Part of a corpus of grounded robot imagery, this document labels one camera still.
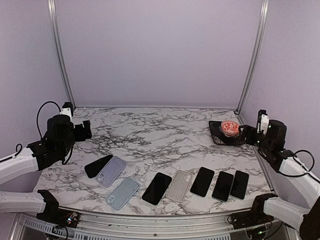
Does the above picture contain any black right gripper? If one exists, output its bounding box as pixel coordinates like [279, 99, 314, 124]
[238, 124, 272, 155]

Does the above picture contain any black smartphone teal edge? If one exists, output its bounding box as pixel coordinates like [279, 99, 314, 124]
[190, 167, 215, 198]

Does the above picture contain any black smartphone dark edge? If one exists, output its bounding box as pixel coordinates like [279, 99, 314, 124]
[142, 172, 172, 206]

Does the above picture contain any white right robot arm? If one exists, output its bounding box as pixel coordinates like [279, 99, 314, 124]
[239, 116, 320, 240]

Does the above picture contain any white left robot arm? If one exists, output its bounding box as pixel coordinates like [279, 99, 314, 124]
[0, 114, 92, 223]

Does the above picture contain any black phone case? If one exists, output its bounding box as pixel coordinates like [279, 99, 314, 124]
[84, 154, 113, 179]

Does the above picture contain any light blue phone case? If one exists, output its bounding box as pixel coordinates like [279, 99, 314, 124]
[105, 177, 140, 211]

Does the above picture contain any red white patterned bowl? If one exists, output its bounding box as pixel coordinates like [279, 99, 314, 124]
[220, 120, 240, 137]

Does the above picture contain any black patterned square plate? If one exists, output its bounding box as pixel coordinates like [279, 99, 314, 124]
[208, 121, 245, 146]

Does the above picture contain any black smartphone green edge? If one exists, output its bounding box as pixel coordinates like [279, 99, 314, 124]
[230, 170, 249, 200]

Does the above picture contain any black smartphone mint edge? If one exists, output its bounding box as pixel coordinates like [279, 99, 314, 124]
[211, 171, 234, 202]

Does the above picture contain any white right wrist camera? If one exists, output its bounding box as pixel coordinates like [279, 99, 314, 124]
[256, 109, 270, 135]

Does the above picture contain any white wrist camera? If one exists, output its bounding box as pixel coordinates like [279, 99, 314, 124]
[59, 102, 74, 119]
[256, 109, 270, 135]

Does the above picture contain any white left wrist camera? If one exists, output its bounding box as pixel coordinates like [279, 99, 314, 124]
[59, 102, 74, 119]

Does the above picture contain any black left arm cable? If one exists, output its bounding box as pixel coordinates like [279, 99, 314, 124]
[36, 100, 62, 138]

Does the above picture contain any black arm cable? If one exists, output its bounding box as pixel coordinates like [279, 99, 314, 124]
[287, 149, 316, 178]
[36, 100, 62, 138]

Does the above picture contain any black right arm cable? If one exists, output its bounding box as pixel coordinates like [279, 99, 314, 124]
[287, 149, 316, 178]

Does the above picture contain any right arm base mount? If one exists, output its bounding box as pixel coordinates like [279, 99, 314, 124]
[227, 193, 278, 230]

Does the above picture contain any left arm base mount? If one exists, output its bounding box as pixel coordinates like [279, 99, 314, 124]
[36, 190, 80, 228]

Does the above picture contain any aluminium front rail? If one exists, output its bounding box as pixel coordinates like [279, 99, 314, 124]
[9, 206, 301, 240]

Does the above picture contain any right aluminium frame post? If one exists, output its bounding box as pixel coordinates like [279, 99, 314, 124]
[236, 0, 270, 115]

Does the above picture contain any aluminium frame post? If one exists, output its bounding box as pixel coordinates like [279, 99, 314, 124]
[47, 0, 76, 107]
[236, 0, 270, 115]

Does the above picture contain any left aluminium frame post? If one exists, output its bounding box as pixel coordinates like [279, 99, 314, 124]
[47, 0, 76, 107]

